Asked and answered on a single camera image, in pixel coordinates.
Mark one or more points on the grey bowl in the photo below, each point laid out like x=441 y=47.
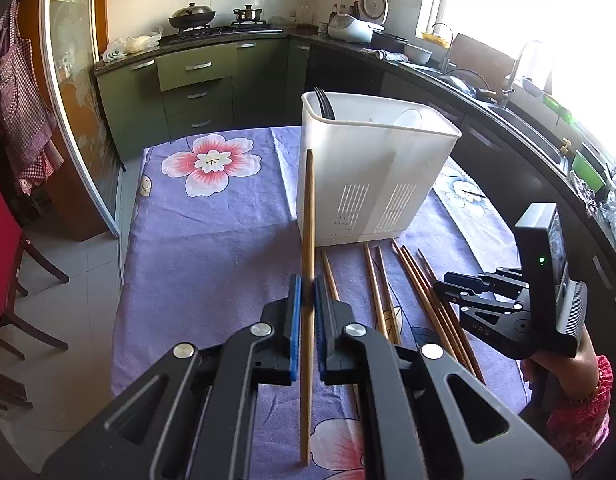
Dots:
x=417 y=53

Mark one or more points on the steel kitchen sink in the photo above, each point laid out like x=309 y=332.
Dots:
x=530 y=130

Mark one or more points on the small yellow tap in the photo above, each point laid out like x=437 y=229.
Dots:
x=566 y=147

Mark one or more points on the black cooking pot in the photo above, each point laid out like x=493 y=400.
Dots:
x=389 y=41

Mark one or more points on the dark stone countertop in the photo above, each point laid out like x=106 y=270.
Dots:
x=428 y=72

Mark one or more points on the white plastic utensil holder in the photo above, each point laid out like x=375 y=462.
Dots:
x=368 y=170

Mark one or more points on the red wooden chair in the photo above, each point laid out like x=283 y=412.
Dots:
x=0 y=260

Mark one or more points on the pile of wooden chopsticks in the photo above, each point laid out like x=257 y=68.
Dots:
x=415 y=280

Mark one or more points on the green cabinet drawer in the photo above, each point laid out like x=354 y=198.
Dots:
x=198 y=67

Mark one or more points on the green kitchen base cabinets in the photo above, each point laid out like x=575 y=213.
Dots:
x=133 y=105

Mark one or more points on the steel kitchen faucet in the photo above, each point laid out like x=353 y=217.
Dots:
x=520 y=67

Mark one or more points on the brown cutting board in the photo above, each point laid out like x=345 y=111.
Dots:
x=480 y=60

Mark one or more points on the green soap tray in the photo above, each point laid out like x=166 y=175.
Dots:
x=558 y=107

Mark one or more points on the white crumpled plastic bag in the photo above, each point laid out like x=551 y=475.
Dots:
x=114 y=51

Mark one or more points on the small grey-blue container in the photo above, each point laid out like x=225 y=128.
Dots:
x=532 y=86

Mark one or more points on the red checked apron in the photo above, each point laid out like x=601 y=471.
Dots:
x=23 y=110

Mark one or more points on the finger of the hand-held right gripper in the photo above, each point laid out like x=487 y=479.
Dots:
x=488 y=301
x=488 y=281

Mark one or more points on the green plastic basin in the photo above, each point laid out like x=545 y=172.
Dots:
x=588 y=170

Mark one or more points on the patterned dish rag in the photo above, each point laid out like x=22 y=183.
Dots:
x=583 y=192

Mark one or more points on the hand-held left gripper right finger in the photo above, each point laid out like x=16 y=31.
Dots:
x=319 y=330

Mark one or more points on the kitchen window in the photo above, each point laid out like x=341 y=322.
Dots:
x=538 y=10

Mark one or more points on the black gas stove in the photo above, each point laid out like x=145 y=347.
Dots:
x=228 y=31

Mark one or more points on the clear glass jar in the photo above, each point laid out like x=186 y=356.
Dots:
x=305 y=15

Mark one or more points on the crumpled clear plastic wrap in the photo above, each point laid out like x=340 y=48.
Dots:
x=615 y=215

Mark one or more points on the round white appliance lid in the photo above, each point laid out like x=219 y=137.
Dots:
x=375 y=6

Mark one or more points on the black plastic fork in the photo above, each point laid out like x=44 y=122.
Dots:
x=324 y=105

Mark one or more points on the long wooden chopstick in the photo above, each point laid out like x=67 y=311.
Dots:
x=309 y=210

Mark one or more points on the crumpled dish cloth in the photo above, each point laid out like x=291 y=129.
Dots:
x=385 y=55

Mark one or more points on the black wok with lid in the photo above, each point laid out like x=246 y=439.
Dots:
x=192 y=16

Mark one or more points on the clear plastic bag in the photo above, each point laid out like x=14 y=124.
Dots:
x=144 y=42

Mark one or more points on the white rice cooker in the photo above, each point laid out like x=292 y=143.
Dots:
x=349 y=27

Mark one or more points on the purple floral tablecloth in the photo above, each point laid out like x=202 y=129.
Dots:
x=213 y=260

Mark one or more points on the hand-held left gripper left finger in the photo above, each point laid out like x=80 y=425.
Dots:
x=294 y=325

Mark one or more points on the small steel pot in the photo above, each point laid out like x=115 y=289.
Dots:
x=247 y=14

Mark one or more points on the person's right hand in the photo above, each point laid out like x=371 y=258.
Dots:
x=578 y=370

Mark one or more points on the yellow basket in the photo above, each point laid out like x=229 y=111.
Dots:
x=437 y=39

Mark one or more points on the dark kitchen base cabinets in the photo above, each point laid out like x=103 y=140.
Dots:
x=513 y=175

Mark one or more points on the dark sauce bottles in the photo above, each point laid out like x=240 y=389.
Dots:
x=345 y=12

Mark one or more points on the frosted glass sliding door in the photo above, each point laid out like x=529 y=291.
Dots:
x=73 y=110

